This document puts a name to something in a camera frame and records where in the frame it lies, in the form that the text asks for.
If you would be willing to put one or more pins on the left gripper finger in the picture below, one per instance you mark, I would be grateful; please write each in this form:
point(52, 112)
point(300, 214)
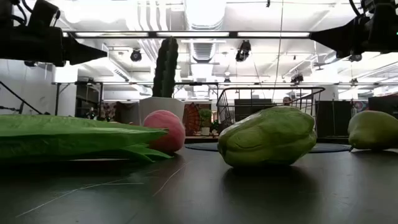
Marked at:
point(81, 51)

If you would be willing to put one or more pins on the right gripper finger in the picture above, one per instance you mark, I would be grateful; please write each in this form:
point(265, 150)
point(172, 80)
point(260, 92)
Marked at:
point(339, 39)

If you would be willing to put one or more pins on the green leafy vegetable bunch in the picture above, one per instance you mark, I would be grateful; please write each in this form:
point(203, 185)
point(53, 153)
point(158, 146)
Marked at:
point(62, 137)

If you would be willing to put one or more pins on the green speckled pear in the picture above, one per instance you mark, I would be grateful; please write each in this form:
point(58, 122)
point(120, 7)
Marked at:
point(373, 130)

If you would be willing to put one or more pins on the pink peach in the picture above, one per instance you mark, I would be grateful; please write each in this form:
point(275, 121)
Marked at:
point(168, 127)

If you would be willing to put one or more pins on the green chayote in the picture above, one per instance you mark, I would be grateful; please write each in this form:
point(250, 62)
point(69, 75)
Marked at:
point(267, 137)

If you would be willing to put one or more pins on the black ceiling spotlight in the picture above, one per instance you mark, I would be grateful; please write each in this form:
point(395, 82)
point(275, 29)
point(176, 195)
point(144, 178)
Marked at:
point(297, 77)
point(354, 58)
point(30, 64)
point(243, 51)
point(135, 55)

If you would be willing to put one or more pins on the black background shelf rack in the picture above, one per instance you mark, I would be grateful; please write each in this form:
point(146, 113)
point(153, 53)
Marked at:
point(88, 102)

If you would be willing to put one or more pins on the black monitor panel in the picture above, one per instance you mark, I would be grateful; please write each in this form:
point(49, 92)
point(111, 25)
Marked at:
point(385, 104)

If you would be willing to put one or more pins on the colourful patterned quilt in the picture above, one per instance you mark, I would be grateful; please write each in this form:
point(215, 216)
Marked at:
point(360, 105)

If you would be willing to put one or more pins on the black cabinet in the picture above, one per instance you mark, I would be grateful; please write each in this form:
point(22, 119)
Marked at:
point(332, 118)

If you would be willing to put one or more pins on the person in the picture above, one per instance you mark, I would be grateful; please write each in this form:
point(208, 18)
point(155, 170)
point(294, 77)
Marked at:
point(286, 100)

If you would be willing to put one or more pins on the green cactus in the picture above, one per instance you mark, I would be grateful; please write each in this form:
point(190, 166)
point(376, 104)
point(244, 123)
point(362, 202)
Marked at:
point(166, 68)

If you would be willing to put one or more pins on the white hexagonal plant pot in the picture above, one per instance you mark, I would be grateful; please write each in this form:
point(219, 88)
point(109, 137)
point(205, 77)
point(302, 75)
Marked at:
point(158, 105)

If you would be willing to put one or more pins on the black partition panel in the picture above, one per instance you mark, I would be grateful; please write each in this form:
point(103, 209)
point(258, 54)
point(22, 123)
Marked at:
point(252, 110)

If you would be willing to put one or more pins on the overhead LED light bar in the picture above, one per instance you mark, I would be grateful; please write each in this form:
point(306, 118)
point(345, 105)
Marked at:
point(192, 34)

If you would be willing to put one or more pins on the red orange patterned tapestry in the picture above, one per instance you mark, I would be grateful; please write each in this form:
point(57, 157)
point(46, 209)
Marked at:
point(192, 119)

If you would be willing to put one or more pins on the small potted plant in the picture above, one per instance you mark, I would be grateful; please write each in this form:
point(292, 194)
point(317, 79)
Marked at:
point(205, 116)

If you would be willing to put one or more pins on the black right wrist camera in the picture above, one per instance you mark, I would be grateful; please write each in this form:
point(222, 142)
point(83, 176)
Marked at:
point(373, 6)

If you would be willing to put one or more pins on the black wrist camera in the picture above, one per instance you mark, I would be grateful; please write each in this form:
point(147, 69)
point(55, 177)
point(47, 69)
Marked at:
point(43, 14)
point(373, 6)

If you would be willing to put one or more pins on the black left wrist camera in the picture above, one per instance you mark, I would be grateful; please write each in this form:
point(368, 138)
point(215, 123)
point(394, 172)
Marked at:
point(43, 14)

